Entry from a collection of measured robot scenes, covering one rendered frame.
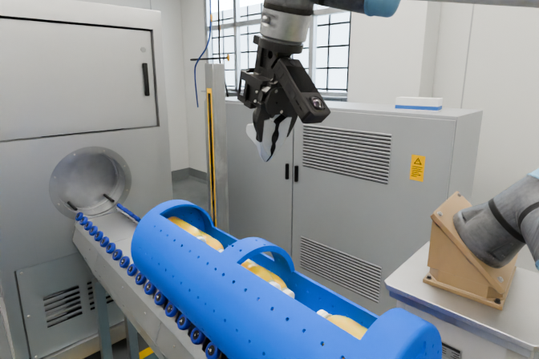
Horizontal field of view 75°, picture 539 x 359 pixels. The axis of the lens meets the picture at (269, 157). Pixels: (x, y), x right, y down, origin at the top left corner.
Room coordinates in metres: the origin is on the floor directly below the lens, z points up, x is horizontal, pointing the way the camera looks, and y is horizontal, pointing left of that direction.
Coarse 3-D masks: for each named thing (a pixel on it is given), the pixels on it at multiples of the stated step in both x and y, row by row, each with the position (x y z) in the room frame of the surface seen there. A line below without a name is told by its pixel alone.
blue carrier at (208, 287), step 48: (144, 240) 0.99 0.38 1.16; (192, 240) 0.88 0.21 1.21; (240, 240) 0.84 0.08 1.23; (192, 288) 0.77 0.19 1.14; (240, 288) 0.69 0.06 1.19; (240, 336) 0.62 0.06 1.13; (288, 336) 0.56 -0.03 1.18; (336, 336) 0.52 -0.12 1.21; (384, 336) 0.50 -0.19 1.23; (432, 336) 0.55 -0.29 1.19
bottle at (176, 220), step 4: (172, 216) 1.13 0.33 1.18; (172, 220) 1.10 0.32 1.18; (176, 220) 1.10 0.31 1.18; (180, 220) 1.10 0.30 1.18; (176, 224) 1.07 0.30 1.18; (180, 224) 1.07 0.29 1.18; (184, 224) 1.06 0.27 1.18; (188, 224) 1.07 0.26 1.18; (184, 228) 1.04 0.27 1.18; (188, 228) 1.03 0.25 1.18; (192, 228) 1.04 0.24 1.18; (196, 228) 1.04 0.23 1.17; (192, 232) 1.02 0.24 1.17; (196, 232) 1.02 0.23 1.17; (200, 232) 1.04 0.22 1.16; (196, 236) 1.01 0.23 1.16
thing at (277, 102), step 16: (272, 48) 0.55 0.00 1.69; (288, 48) 0.55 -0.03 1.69; (256, 64) 0.61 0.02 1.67; (272, 64) 0.58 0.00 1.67; (240, 80) 0.62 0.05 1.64; (256, 80) 0.58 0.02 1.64; (272, 80) 0.58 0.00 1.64; (240, 96) 0.62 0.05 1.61; (256, 96) 0.59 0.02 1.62; (272, 96) 0.57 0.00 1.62; (272, 112) 0.58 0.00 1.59; (288, 112) 0.60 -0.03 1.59
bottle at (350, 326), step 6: (330, 318) 0.62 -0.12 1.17; (336, 318) 0.61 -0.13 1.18; (342, 318) 0.61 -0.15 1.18; (348, 318) 0.61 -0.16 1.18; (336, 324) 0.60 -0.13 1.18; (342, 324) 0.59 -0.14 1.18; (348, 324) 0.59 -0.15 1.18; (354, 324) 0.59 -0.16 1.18; (348, 330) 0.58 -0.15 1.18; (354, 330) 0.58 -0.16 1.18; (360, 330) 0.58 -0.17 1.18; (366, 330) 0.58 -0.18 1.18; (354, 336) 0.57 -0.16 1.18; (360, 336) 0.56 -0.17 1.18
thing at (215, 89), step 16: (208, 64) 1.48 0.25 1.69; (224, 64) 1.50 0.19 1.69; (208, 80) 1.48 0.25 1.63; (224, 80) 1.50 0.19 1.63; (208, 96) 1.49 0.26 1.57; (224, 96) 1.49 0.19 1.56; (208, 112) 1.49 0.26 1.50; (224, 112) 1.49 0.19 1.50; (208, 128) 1.50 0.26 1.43; (224, 128) 1.49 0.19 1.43; (208, 144) 1.50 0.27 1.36; (224, 144) 1.49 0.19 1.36; (224, 160) 1.49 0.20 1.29; (224, 176) 1.49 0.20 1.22; (224, 192) 1.48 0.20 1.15; (224, 208) 1.48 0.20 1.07; (224, 224) 1.48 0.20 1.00
